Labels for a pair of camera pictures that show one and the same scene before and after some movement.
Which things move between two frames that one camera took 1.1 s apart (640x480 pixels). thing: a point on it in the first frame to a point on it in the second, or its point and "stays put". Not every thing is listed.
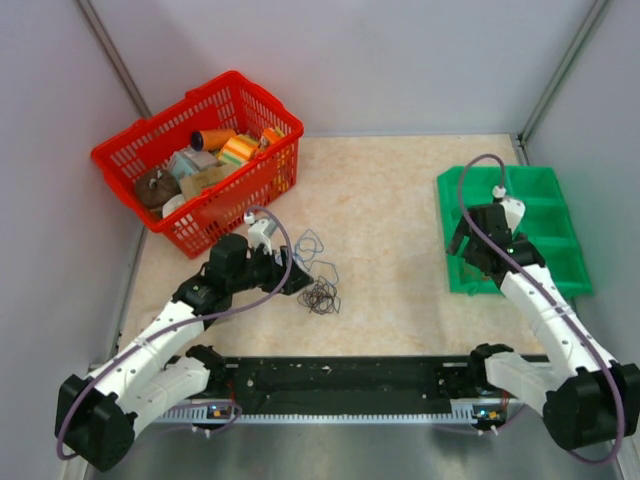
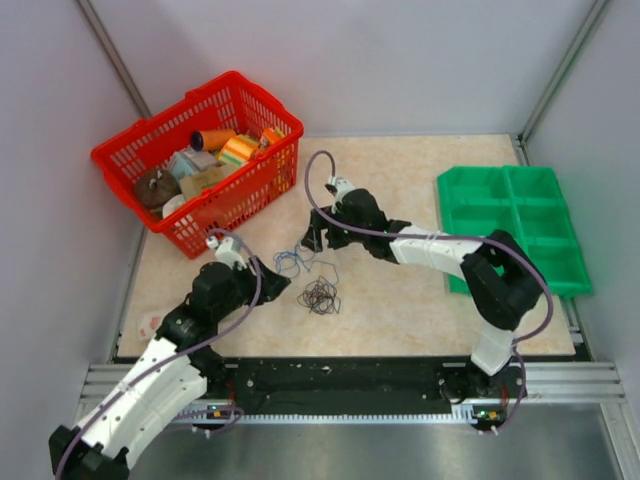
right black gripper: (461, 231) to (313, 239)
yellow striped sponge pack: (238, 149) stays put
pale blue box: (191, 161) stays put
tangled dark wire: (320, 297) stays put
